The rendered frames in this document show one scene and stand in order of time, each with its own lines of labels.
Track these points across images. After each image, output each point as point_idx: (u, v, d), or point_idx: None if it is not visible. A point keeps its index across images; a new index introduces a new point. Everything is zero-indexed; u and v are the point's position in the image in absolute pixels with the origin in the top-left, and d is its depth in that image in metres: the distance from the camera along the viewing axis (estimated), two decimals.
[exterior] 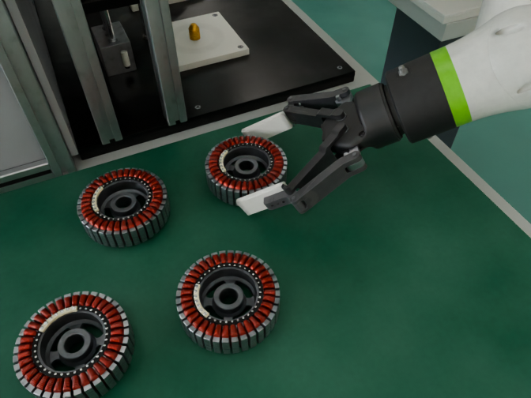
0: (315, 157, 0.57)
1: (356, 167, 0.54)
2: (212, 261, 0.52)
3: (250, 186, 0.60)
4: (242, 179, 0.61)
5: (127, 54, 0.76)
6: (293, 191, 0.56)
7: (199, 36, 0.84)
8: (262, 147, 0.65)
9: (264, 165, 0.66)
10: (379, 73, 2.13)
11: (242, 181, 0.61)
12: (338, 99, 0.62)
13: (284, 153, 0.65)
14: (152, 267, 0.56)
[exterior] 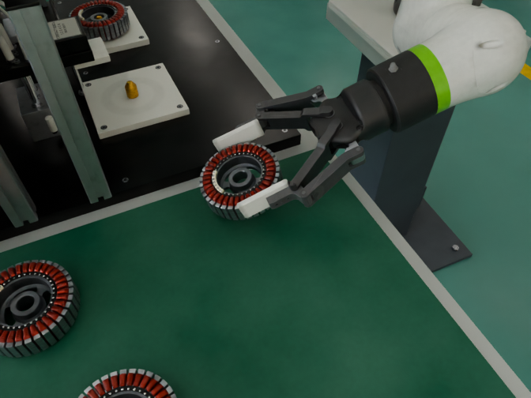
0: (314, 153, 0.59)
1: (358, 161, 0.58)
2: (110, 384, 0.47)
3: None
4: (243, 193, 0.61)
5: (52, 120, 0.71)
6: (298, 187, 0.57)
7: (137, 95, 0.79)
8: (246, 152, 0.64)
9: (255, 168, 0.65)
10: None
11: (243, 194, 0.60)
12: (315, 98, 0.64)
13: (269, 150, 0.64)
14: (50, 382, 0.51)
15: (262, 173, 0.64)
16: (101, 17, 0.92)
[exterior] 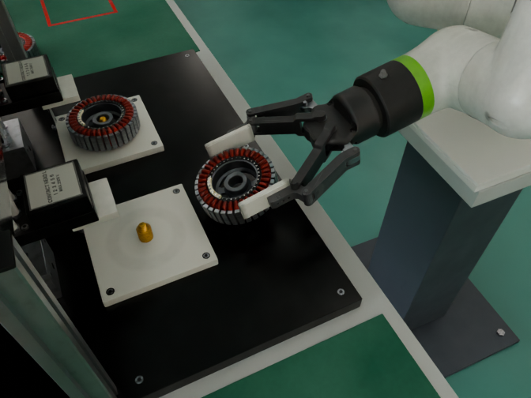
0: (312, 154, 0.60)
1: (354, 161, 0.60)
2: None
3: None
4: (241, 197, 0.60)
5: None
6: (299, 185, 0.58)
7: (152, 237, 0.63)
8: (239, 156, 0.64)
9: (249, 172, 0.65)
10: (384, 143, 1.91)
11: (242, 197, 0.60)
12: (306, 104, 0.66)
13: (261, 152, 0.64)
14: None
15: (257, 175, 0.64)
16: (106, 119, 0.76)
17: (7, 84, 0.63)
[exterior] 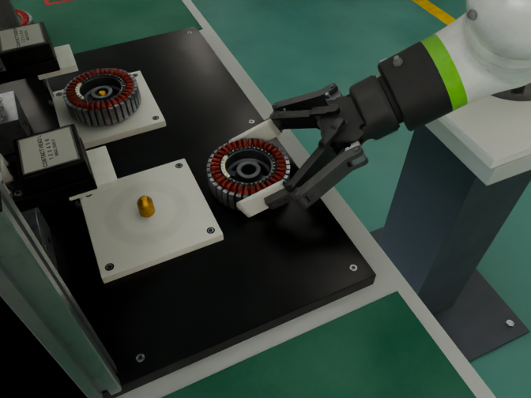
0: (315, 153, 0.57)
1: (358, 162, 0.55)
2: None
3: (257, 189, 0.59)
4: (248, 184, 0.60)
5: None
6: (294, 188, 0.56)
7: (153, 212, 0.59)
8: (261, 148, 0.64)
9: (265, 167, 0.65)
10: (389, 133, 1.88)
11: (248, 185, 0.60)
12: (328, 96, 0.62)
13: (284, 152, 0.64)
14: None
15: (270, 172, 0.64)
16: (105, 93, 0.72)
17: (1, 50, 0.60)
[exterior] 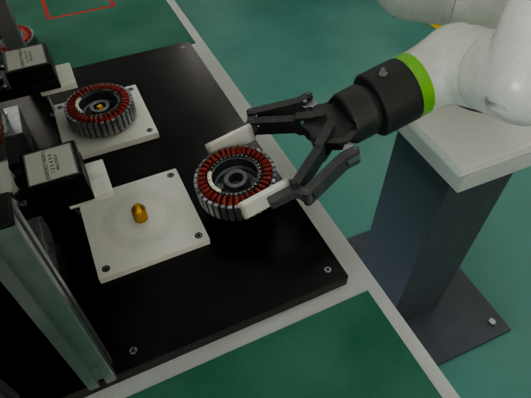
0: (312, 153, 0.60)
1: (355, 160, 0.60)
2: None
3: None
4: (242, 193, 0.60)
5: None
6: (299, 185, 0.58)
7: (146, 218, 0.65)
8: (241, 154, 0.64)
9: (249, 170, 0.65)
10: (379, 137, 1.94)
11: (242, 193, 0.60)
12: (306, 103, 0.66)
13: (263, 152, 0.64)
14: None
15: (257, 174, 0.64)
16: (103, 107, 0.78)
17: (7, 70, 0.65)
